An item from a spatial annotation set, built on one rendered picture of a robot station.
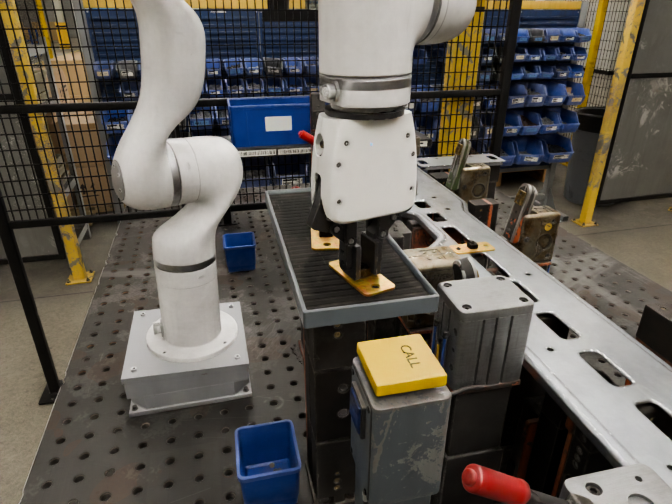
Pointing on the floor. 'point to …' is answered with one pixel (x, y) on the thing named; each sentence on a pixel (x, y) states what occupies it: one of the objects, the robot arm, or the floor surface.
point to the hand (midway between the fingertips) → (360, 255)
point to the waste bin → (583, 153)
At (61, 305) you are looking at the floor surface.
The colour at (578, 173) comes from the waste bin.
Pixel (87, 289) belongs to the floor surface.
